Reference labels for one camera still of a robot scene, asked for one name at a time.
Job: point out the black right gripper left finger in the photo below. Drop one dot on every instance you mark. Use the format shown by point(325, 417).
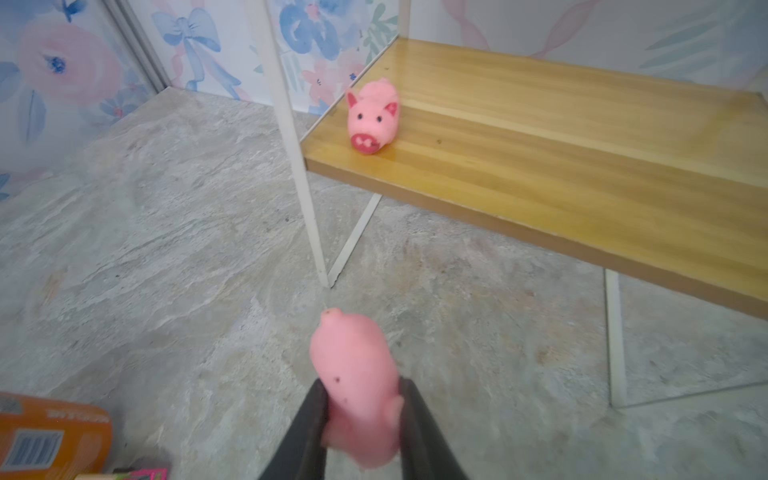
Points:
point(300, 454)

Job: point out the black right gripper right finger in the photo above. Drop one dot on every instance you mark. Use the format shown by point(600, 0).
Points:
point(424, 451)

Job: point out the pink pig toy front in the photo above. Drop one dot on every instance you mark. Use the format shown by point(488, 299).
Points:
point(373, 116)

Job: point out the wooden two-tier shelf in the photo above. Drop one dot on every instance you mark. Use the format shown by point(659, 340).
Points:
point(659, 180)

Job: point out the orange soda can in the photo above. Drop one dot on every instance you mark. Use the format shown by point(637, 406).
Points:
point(51, 439)

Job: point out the pink green toy truck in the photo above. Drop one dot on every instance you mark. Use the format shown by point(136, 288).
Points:
point(123, 474)

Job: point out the pink pig toy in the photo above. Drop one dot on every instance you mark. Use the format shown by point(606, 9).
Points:
point(353, 361)
point(373, 116)

